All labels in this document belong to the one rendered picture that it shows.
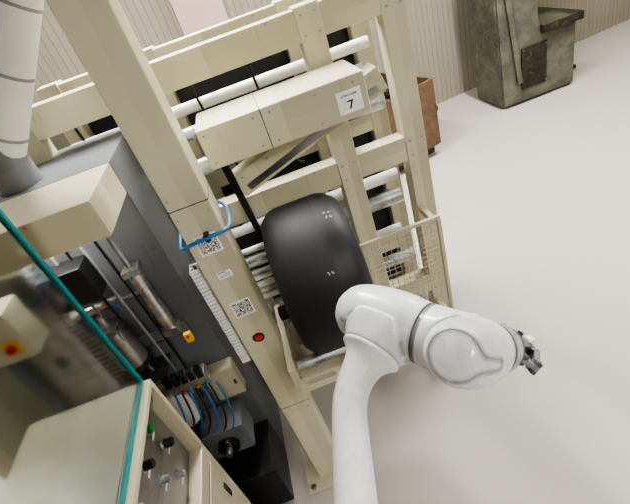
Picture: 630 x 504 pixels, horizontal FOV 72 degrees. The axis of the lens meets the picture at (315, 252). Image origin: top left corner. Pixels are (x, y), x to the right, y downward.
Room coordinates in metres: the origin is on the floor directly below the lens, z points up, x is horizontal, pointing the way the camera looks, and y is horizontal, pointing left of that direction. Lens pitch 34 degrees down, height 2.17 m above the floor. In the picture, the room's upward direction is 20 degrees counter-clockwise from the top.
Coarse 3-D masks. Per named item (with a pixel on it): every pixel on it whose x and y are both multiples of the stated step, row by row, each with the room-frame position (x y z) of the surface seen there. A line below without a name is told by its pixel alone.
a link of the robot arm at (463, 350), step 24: (432, 312) 0.46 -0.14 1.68; (456, 312) 0.44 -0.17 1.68; (432, 336) 0.40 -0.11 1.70; (456, 336) 0.38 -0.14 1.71; (480, 336) 0.37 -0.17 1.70; (504, 336) 0.39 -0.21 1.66; (432, 360) 0.38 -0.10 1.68; (456, 360) 0.36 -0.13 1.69; (480, 360) 0.35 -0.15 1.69; (504, 360) 0.36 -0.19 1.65; (456, 384) 0.34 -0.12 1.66; (480, 384) 0.34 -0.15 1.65
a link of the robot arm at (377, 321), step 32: (352, 288) 0.58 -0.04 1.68; (384, 288) 0.55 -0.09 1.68; (352, 320) 0.51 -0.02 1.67; (384, 320) 0.48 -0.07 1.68; (352, 352) 0.47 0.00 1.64; (384, 352) 0.45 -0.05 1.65; (352, 384) 0.43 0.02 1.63; (352, 416) 0.38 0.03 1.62; (352, 448) 0.34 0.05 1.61; (352, 480) 0.30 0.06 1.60
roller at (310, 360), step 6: (342, 348) 1.16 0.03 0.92; (312, 354) 1.18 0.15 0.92; (318, 354) 1.17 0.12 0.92; (324, 354) 1.16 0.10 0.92; (330, 354) 1.16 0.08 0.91; (336, 354) 1.16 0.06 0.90; (300, 360) 1.17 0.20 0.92; (306, 360) 1.16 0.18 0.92; (312, 360) 1.16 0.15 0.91; (318, 360) 1.15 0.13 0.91; (324, 360) 1.15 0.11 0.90; (300, 366) 1.15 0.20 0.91; (306, 366) 1.15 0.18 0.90
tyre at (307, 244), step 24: (288, 216) 1.29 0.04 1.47; (312, 216) 1.25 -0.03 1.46; (336, 216) 1.23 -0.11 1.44; (264, 240) 1.27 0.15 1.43; (288, 240) 1.19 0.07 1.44; (312, 240) 1.17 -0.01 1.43; (336, 240) 1.14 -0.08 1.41; (288, 264) 1.13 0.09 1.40; (312, 264) 1.11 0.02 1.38; (336, 264) 1.09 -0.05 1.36; (360, 264) 1.10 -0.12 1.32; (288, 288) 1.09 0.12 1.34; (312, 288) 1.07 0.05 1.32; (336, 288) 1.05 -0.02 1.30; (288, 312) 1.09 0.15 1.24; (312, 312) 1.04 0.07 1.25; (312, 336) 1.03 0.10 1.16; (336, 336) 1.04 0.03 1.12
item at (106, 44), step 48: (48, 0) 1.23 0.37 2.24; (96, 0) 1.23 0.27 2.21; (96, 48) 1.23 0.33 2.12; (144, 96) 1.23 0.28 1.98; (144, 144) 1.23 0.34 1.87; (192, 192) 1.23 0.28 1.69; (192, 240) 1.23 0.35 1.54; (240, 288) 1.23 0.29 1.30; (240, 336) 1.23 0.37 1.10; (288, 384) 1.23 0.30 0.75
